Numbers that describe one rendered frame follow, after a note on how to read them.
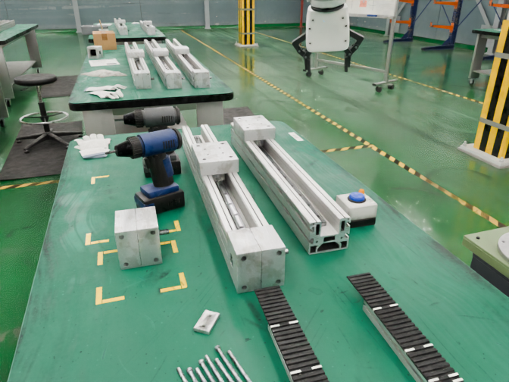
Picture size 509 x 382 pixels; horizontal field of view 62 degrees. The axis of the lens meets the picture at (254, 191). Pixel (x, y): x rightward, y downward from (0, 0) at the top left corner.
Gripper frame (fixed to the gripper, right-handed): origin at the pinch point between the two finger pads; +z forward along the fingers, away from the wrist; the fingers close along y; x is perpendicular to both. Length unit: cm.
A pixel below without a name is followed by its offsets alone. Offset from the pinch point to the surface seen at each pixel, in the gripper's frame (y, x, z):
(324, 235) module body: -1.8, -35.1, 23.9
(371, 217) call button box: 10.5, -22.6, 31.2
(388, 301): 9, -55, 20
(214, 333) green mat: -22, -63, 19
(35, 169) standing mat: -226, 145, 142
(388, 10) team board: 96, 488, 163
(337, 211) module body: 1.4, -30.0, 21.5
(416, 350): 12, -66, 17
